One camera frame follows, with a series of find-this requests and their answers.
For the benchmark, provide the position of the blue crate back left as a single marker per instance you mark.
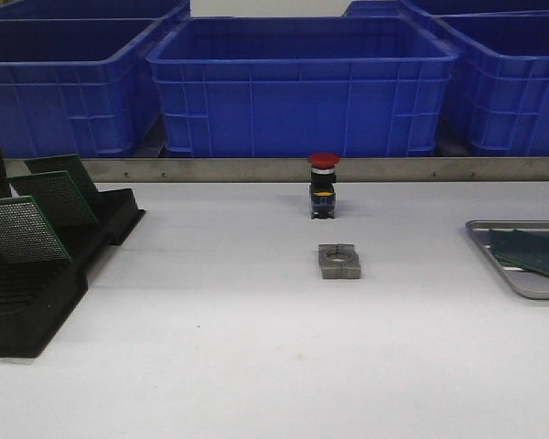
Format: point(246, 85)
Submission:
point(70, 9)

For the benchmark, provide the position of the blue plastic crate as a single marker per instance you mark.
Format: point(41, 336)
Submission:
point(497, 100)
point(76, 86)
point(291, 87)

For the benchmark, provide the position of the green perfboard front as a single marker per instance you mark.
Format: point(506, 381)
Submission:
point(532, 251)

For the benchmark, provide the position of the blue plastic crate right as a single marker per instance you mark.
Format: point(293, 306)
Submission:
point(497, 100)

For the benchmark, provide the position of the green perfboard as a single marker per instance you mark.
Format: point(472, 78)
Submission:
point(532, 251)
point(58, 196)
point(502, 243)
point(26, 235)

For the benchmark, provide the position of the green perfboard rearmost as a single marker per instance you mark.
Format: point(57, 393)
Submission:
point(76, 169)

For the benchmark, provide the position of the red emergency stop button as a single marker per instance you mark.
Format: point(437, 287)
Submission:
point(321, 190)

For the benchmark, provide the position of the black slotted board rack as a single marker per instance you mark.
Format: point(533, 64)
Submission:
point(37, 297)

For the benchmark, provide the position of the blue plastic crate left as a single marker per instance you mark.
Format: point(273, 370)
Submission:
point(76, 86)

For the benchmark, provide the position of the blue crate back right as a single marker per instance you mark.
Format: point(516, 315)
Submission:
point(444, 8)

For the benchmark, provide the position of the blue plastic crate centre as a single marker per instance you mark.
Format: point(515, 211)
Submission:
point(291, 87)

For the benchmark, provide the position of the silver metal tray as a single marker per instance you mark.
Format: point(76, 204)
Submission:
point(529, 285)

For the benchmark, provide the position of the grey metal clamp block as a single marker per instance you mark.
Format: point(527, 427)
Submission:
point(339, 261)

